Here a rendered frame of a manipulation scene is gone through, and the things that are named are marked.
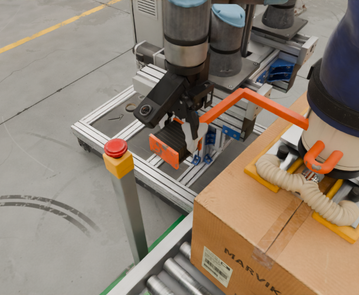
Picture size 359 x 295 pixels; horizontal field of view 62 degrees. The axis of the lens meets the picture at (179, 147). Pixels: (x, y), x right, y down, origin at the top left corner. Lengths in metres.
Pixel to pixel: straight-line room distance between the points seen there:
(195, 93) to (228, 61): 0.59
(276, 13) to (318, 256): 1.13
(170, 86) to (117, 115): 1.76
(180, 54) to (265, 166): 0.34
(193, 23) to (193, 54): 0.05
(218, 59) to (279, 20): 0.49
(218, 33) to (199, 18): 0.61
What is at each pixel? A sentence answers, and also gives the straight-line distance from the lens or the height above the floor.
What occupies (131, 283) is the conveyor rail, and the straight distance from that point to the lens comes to 1.16.
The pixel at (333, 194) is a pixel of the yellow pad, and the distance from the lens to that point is 0.81.
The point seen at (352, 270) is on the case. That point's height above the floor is 1.07.
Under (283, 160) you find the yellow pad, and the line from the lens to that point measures 0.82.
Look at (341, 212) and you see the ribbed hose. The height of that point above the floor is 1.15.
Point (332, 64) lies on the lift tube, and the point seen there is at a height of 1.39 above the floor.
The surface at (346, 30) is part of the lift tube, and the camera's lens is 0.63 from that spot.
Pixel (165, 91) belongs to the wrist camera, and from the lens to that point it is 0.55.
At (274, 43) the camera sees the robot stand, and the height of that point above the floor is 0.97.
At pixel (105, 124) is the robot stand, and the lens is 2.24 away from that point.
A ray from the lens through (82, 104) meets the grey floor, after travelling 2.81.
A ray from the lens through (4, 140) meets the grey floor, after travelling 2.72.
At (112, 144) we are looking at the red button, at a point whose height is 1.04.
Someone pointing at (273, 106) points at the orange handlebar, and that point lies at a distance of 0.78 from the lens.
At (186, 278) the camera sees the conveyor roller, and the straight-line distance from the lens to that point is 1.20.
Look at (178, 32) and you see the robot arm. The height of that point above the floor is 1.47.
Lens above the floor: 1.69
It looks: 47 degrees down
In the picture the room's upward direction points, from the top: straight up
